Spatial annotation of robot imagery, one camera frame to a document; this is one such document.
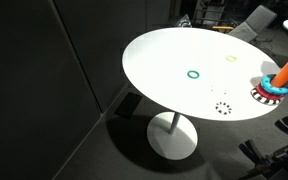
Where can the white table pedestal base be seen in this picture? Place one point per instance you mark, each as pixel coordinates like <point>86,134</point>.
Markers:
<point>172,135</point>

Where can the orange yellow bar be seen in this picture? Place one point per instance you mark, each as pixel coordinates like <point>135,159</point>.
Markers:
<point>223,27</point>

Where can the grey folding chair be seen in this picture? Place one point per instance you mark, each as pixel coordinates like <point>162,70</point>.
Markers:
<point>255,23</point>

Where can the black floor panel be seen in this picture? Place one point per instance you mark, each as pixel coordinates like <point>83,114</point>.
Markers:
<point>128,105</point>

